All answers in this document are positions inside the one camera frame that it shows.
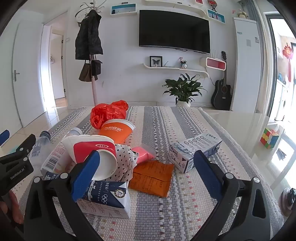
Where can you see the orange packet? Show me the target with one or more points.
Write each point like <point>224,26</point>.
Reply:
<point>152,178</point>

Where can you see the black coat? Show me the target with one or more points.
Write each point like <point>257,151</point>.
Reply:
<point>89,39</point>

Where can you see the round pink object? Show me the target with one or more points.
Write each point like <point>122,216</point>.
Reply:
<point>289,201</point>

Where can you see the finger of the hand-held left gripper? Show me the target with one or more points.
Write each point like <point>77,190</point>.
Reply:
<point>4,137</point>
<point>23,146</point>

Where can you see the plastic bottle with pink label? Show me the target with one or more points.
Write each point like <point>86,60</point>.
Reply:
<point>54,160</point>

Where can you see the black wall television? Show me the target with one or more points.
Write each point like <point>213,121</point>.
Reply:
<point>173,30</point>

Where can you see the white plant pot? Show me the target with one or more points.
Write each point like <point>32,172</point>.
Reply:
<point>183,103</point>

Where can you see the white curved wall shelf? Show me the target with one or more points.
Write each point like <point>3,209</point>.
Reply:
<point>171,68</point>

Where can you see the person's left hand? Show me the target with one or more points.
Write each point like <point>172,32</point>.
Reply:
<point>16,208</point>

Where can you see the colourful puzzle cube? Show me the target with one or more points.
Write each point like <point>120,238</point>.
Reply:
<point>269,138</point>

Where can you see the orange plastic bag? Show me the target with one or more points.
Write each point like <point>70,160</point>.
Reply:
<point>104,113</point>

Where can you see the blue and white milk carton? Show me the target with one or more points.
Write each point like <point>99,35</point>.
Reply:
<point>108,194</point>
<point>192,150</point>

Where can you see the striped woven mat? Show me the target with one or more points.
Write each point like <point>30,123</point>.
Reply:
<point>161,125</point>

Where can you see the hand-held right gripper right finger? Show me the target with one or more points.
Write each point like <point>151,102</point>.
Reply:
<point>205,171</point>

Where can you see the white and red wall box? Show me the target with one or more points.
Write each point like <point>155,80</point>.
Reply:
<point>215,64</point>

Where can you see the clear plastic bottle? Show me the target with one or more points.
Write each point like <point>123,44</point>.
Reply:
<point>39,148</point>

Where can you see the small black hanging bag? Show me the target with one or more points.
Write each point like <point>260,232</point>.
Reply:
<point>96,68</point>

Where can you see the polka dot paper wrapper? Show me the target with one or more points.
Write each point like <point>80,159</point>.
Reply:
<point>124,162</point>

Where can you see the brown hanging bag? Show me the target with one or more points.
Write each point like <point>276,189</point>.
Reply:
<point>85,73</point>

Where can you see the black acoustic guitar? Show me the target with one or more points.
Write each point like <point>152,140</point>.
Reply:
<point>222,95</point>

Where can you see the red and white paper cup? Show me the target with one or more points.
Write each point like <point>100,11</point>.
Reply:
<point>87,146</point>

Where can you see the orange paper cup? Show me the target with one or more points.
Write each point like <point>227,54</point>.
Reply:
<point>115,134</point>

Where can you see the teal wall picture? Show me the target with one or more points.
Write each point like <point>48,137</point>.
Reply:
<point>122,9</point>
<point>216,15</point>

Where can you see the pink coat rack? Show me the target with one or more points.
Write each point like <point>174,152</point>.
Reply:
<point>94,92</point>

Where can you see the pink clay packet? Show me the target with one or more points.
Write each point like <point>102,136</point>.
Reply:
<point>143,154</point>

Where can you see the red hanging knot ornament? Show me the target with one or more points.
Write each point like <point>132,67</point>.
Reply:
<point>287,53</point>

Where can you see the white upper wall shelf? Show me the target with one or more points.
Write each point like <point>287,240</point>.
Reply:
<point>175,6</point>

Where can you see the framed butterfly picture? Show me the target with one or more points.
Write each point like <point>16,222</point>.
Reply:
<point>156,61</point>

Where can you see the small flower pot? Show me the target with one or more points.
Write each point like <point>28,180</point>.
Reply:
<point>242,14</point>

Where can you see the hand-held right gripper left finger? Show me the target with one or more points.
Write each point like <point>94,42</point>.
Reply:
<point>85,176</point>

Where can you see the white door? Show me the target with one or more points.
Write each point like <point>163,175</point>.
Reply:
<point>30,69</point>

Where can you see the green potted plant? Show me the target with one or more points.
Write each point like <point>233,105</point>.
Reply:
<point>182,88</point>

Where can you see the black clip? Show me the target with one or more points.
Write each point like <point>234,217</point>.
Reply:
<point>281,154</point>

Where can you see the small figurine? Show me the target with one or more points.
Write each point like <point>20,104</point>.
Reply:
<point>183,64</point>

